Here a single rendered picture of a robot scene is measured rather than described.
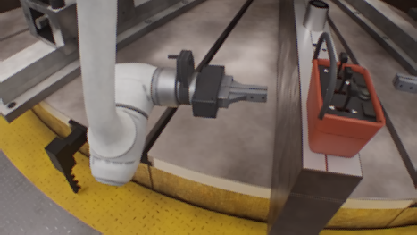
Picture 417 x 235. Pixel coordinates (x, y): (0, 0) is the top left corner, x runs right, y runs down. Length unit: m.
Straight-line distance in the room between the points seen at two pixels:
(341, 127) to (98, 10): 0.46
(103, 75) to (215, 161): 0.68
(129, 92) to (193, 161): 0.48
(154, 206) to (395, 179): 0.99
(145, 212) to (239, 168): 0.48
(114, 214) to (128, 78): 0.79
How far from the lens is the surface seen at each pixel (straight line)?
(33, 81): 1.45
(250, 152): 1.11
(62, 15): 1.32
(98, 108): 0.51
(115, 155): 0.60
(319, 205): 0.76
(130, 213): 1.33
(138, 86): 0.66
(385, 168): 1.28
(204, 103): 0.61
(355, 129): 0.60
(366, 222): 1.41
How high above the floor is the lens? 1.17
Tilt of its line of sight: 43 degrees down
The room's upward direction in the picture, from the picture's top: 4 degrees clockwise
